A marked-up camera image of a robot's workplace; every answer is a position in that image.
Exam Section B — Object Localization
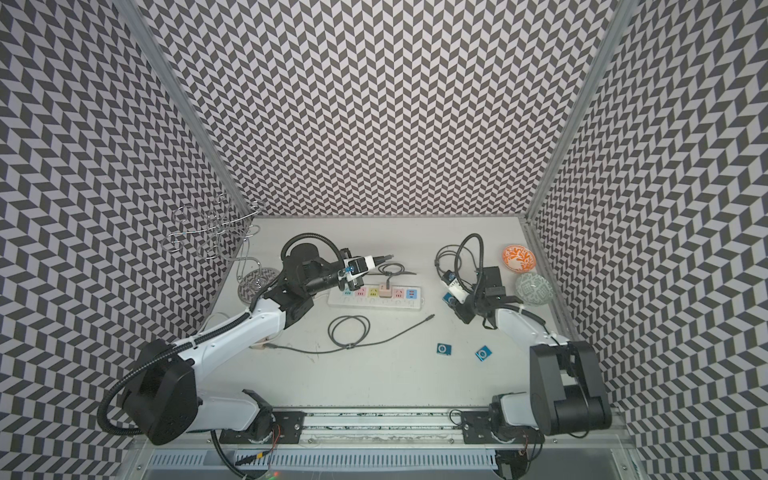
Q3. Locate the grey usb cable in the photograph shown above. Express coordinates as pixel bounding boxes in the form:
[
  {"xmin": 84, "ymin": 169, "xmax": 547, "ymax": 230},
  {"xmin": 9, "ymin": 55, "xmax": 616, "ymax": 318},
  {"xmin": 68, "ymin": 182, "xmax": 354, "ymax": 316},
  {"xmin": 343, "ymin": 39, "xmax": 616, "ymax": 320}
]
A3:
[
  {"xmin": 266, "ymin": 313, "xmax": 436, "ymax": 355},
  {"xmin": 377, "ymin": 261, "xmax": 420, "ymax": 289},
  {"xmin": 434, "ymin": 243, "xmax": 481, "ymax": 283}
]

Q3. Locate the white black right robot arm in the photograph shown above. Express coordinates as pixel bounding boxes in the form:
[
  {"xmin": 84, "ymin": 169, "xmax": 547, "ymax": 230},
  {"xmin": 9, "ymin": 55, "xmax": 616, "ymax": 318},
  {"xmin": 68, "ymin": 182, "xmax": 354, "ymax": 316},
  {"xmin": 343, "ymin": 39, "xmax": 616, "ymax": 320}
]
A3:
[{"xmin": 440, "ymin": 233, "xmax": 613, "ymax": 444}]

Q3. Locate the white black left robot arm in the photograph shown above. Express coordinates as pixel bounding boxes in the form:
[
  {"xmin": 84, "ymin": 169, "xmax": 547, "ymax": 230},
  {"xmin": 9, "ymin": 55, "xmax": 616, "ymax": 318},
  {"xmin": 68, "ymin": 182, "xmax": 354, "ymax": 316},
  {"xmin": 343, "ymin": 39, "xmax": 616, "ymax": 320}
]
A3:
[{"xmin": 96, "ymin": 233, "xmax": 390, "ymax": 445}]

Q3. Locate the orange patterned bowl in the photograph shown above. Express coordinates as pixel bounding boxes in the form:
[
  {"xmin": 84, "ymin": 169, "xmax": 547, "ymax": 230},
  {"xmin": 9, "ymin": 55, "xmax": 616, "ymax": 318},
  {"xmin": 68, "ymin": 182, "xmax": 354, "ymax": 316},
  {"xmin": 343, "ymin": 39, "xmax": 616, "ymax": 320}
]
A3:
[{"xmin": 502, "ymin": 245, "xmax": 537, "ymax": 274}]

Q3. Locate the green patterned bowl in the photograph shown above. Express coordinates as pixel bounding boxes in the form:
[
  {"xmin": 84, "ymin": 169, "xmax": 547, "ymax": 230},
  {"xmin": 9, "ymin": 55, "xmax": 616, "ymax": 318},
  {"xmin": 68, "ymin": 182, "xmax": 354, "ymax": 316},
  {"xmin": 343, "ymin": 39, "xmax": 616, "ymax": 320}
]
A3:
[{"xmin": 515, "ymin": 272, "xmax": 555, "ymax": 306}]

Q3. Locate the white multicolour power strip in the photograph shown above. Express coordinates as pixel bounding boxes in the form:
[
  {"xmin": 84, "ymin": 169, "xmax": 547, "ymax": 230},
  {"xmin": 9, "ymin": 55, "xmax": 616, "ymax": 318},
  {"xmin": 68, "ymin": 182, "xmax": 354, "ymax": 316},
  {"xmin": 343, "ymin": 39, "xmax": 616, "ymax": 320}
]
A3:
[{"xmin": 328, "ymin": 285, "xmax": 424, "ymax": 311}]

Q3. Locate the grey coiled usb cable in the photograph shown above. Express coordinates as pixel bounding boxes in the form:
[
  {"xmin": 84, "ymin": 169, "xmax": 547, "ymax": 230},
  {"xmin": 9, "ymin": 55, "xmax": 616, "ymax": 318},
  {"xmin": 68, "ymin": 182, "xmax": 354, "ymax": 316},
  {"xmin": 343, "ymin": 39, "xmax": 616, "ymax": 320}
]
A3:
[{"xmin": 266, "ymin": 313, "xmax": 436, "ymax": 355}]

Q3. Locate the chrome wire jewelry stand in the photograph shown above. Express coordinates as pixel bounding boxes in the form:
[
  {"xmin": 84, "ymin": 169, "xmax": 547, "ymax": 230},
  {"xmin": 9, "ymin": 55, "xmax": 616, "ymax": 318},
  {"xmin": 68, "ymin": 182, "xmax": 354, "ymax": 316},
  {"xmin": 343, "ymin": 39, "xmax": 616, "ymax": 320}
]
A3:
[{"xmin": 162, "ymin": 194, "xmax": 277, "ymax": 305}]

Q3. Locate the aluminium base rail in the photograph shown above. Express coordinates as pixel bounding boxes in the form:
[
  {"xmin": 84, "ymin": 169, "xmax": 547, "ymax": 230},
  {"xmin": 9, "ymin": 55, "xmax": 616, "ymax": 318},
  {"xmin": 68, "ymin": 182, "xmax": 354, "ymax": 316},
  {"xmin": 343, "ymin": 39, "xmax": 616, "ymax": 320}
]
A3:
[{"xmin": 117, "ymin": 407, "xmax": 649, "ymax": 479}]

